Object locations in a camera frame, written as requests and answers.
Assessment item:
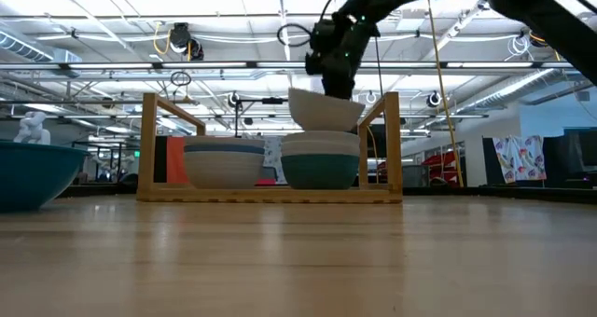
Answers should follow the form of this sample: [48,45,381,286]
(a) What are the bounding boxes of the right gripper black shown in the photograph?
[305,13,382,100]

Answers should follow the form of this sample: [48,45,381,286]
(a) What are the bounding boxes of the white ceramic bowl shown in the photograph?
[183,151,266,190]
[281,141,362,158]
[287,87,367,133]
[184,136,266,146]

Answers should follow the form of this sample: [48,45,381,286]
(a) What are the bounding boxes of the large teal bowl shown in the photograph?
[0,139,90,214]

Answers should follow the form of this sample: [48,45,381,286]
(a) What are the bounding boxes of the wooden slatted shelf rack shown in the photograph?
[135,90,404,204]

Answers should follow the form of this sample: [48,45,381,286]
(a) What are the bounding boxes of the dark green bowl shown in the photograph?
[280,153,361,191]

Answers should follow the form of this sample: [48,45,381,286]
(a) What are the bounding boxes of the red bin storage rack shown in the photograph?
[421,150,461,186]

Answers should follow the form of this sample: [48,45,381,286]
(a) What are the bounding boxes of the orange partition panel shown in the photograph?
[165,135,188,186]

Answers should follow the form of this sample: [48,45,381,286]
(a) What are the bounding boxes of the floral patterned cloth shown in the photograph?
[492,134,548,184]

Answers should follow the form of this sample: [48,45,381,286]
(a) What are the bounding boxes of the black monitor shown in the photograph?
[562,127,597,169]

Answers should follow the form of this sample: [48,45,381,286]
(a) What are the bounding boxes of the black hanging cable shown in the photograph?
[374,33,386,99]

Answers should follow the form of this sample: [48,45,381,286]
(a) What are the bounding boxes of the black camera stand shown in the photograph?
[231,95,289,139]

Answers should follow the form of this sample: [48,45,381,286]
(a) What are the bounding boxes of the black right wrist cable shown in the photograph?
[276,0,355,48]

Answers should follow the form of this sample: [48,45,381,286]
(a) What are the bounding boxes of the yellow hanging cable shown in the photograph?
[426,0,466,188]

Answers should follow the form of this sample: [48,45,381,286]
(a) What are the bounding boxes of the black ceiling cord reel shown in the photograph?
[167,21,205,62]

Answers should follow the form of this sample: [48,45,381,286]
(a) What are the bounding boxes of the silver spiral air duct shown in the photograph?
[454,67,584,116]

